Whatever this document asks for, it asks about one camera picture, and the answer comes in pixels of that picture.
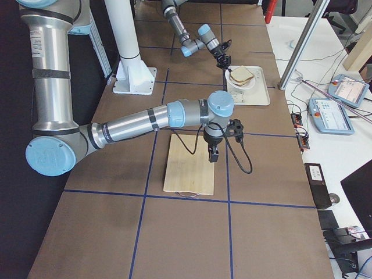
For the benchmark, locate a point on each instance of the orange connector far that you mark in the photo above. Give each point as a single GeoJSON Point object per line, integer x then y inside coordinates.
{"type": "Point", "coordinates": [296, 119]}

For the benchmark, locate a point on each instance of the aluminium frame post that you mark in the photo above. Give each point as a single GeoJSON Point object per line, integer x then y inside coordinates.
{"type": "Point", "coordinates": [307, 32]}

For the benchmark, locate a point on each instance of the near teach pendant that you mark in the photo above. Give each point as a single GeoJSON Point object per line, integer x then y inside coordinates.
{"type": "Point", "coordinates": [329, 117]}

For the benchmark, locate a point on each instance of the bread slice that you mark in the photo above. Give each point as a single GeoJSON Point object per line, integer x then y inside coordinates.
{"type": "Point", "coordinates": [241, 73]}
{"type": "Point", "coordinates": [242, 82]}

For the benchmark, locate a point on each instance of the black monitor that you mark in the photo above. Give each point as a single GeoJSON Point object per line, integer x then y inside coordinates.
{"type": "Point", "coordinates": [357, 188]}

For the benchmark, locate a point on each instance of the bread slice on plate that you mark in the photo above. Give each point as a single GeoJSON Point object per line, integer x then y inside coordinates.
{"type": "Point", "coordinates": [242, 82]}

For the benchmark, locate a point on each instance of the orange connector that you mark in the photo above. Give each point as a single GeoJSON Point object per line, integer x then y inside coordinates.
{"type": "Point", "coordinates": [296, 119]}
{"type": "Point", "coordinates": [303, 141]}

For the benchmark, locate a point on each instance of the wooden cutting board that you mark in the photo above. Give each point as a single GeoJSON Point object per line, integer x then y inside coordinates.
{"type": "Point", "coordinates": [188, 168]}

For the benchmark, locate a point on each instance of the far teach pendant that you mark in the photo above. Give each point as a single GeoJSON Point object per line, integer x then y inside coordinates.
{"type": "Point", "coordinates": [349, 90]}

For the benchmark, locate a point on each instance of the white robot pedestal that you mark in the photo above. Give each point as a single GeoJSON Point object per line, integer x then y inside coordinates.
{"type": "Point", "coordinates": [133, 76]}

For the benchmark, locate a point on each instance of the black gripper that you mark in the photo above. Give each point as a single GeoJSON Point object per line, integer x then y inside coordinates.
{"type": "Point", "coordinates": [218, 52]}
{"type": "Point", "coordinates": [212, 140]}

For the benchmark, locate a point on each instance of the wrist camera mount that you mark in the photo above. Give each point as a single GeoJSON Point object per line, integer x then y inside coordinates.
{"type": "Point", "coordinates": [235, 129]}

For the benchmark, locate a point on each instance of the black box with label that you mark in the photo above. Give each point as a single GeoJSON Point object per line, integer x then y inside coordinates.
{"type": "Point", "coordinates": [317, 185]}

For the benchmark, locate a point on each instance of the orange connector near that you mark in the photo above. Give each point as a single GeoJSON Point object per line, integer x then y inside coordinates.
{"type": "Point", "coordinates": [303, 141]}

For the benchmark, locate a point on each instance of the teach pendant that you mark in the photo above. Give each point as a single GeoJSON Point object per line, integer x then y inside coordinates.
{"type": "Point", "coordinates": [329, 117]}
{"type": "Point", "coordinates": [349, 90]}

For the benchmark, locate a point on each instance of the metal cutting board handle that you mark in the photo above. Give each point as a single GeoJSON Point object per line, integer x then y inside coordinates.
{"type": "Point", "coordinates": [187, 194]}

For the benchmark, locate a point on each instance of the cream bear tray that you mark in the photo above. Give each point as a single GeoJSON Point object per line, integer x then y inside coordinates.
{"type": "Point", "coordinates": [254, 92]}

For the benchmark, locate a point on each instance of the red object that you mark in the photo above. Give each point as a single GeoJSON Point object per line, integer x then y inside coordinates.
{"type": "Point", "coordinates": [270, 11]}

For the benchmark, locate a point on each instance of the white round plate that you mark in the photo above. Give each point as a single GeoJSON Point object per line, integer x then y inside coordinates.
{"type": "Point", "coordinates": [231, 86]}

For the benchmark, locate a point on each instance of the wooden block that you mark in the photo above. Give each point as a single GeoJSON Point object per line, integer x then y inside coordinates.
{"type": "Point", "coordinates": [360, 54]}

